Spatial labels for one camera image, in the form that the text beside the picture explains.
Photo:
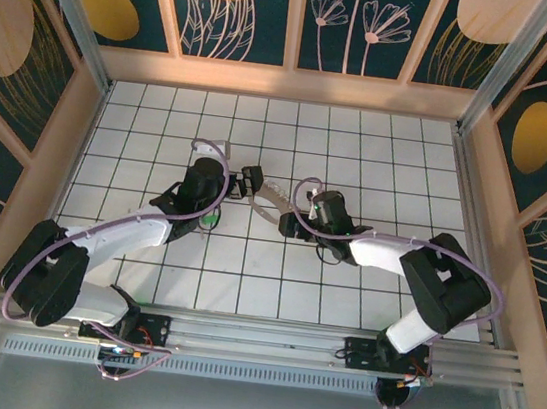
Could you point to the green-headed key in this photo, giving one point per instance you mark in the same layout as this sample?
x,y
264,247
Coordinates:
x,y
209,220

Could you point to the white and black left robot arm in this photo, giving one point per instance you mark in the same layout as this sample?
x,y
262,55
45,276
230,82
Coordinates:
x,y
113,234

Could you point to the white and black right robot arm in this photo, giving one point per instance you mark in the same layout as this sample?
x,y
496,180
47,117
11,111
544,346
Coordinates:
x,y
378,253

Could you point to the aluminium mounting rail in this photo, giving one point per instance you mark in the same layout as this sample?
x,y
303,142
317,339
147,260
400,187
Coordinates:
x,y
255,341

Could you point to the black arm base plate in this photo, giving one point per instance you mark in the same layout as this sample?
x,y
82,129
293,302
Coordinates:
x,y
354,357
159,326

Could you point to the aluminium side rail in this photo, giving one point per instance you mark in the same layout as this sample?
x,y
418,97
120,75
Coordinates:
x,y
469,180

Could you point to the aluminium frame post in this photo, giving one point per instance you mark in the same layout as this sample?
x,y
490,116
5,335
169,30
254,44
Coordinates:
x,y
509,69
74,12

